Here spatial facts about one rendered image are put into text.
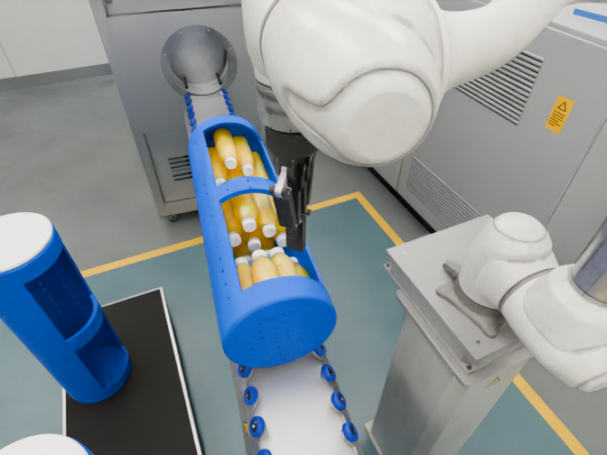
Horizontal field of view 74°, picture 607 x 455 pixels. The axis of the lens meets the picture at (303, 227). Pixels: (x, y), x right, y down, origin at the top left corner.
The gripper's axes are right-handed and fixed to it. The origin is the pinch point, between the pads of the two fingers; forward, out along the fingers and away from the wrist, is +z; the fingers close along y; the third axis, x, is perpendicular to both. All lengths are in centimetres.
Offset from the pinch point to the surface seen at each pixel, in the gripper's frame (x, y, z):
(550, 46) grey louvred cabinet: 53, -147, 13
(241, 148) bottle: -47, -67, 35
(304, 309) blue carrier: -0.9, -6.9, 31.2
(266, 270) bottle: -13.3, -13.6, 30.1
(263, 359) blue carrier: -9.5, -0.2, 48.3
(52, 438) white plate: -43, 33, 45
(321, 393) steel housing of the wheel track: 6, -1, 56
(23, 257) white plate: -91, -4, 46
